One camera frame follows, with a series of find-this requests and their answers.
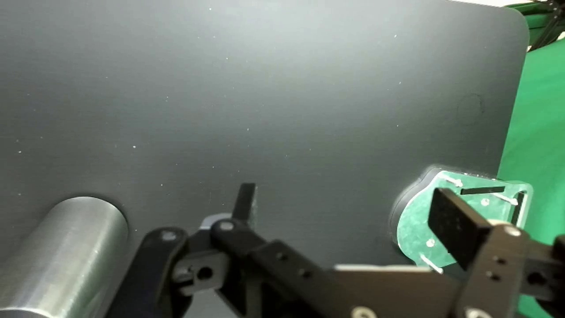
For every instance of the green curtain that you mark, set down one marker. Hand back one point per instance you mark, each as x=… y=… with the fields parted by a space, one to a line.
x=540 y=116

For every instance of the green metal mounting plate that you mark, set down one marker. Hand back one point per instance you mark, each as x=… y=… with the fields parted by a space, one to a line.
x=412 y=222

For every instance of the stainless steel flask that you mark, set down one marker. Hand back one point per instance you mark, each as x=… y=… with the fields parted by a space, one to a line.
x=58 y=258

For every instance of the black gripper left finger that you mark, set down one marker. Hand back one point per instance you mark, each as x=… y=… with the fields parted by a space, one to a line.
x=177 y=275

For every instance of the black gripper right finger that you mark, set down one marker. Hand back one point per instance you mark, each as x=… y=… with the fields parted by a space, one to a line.
x=465 y=229

